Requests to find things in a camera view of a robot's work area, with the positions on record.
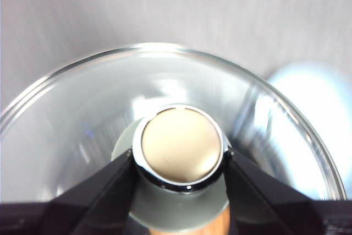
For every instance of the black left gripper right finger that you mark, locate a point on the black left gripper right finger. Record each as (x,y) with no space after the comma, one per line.
(261,199)

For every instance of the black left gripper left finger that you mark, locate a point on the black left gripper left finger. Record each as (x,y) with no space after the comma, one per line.
(104,191)

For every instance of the brown potato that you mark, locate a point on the brown potato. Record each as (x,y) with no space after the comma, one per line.
(189,226)

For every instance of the glass lid with green knob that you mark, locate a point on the glass lid with green knob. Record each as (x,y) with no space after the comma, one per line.
(181,141)

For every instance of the blue round plate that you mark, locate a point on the blue round plate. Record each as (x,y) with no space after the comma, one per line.
(310,125)

